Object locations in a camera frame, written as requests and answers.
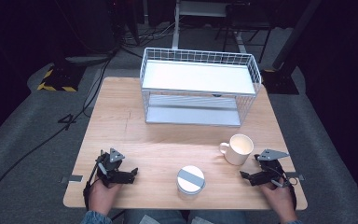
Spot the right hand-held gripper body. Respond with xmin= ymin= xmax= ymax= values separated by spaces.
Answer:
xmin=254 ymin=148 xmax=292 ymax=188

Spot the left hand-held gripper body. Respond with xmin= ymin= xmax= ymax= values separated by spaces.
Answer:
xmin=94 ymin=147 xmax=126 ymax=189

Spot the person's right hand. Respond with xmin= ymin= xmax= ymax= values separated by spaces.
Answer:
xmin=259 ymin=179 xmax=298 ymax=224

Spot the person's left hand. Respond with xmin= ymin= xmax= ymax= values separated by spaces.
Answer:
xmin=88 ymin=178 xmax=123 ymax=217

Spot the grey tape strip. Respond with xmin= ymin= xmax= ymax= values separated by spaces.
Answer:
xmin=60 ymin=175 xmax=85 ymax=184
xmin=284 ymin=171 xmax=306 ymax=182

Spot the white mug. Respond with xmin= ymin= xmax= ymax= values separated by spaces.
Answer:
xmin=218 ymin=133 xmax=255 ymax=166

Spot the white cup with grey-striped lid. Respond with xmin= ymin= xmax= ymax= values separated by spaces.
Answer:
xmin=176 ymin=164 xmax=207 ymax=198

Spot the black tape floor mark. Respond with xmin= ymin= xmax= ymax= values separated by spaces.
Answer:
xmin=57 ymin=113 xmax=77 ymax=132

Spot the dark stand base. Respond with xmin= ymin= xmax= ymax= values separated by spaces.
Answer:
xmin=260 ymin=68 xmax=300 ymax=95

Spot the yellow-black striped stand base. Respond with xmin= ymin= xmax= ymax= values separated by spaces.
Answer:
xmin=36 ymin=63 xmax=87 ymax=93

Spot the dark slanted stand pole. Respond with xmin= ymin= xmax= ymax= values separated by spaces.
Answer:
xmin=271 ymin=0 xmax=324 ymax=71

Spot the black metal stand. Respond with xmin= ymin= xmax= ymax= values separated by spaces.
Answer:
xmin=213 ymin=2 xmax=275 ymax=64

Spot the long black floor cable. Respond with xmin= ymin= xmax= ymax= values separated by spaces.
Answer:
xmin=0 ymin=55 xmax=115 ymax=224

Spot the white wire shelf rack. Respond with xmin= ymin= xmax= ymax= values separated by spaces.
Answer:
xmin=139 ymin=47 xmax=263 ymax=128

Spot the bundle of floor cables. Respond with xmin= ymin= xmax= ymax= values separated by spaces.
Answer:
xmin=117 ymin=20 xmax=181 ymax=49

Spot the white desk frame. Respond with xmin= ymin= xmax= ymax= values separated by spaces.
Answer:
xmin=171 ymin=0 xmax=247 ymax=54

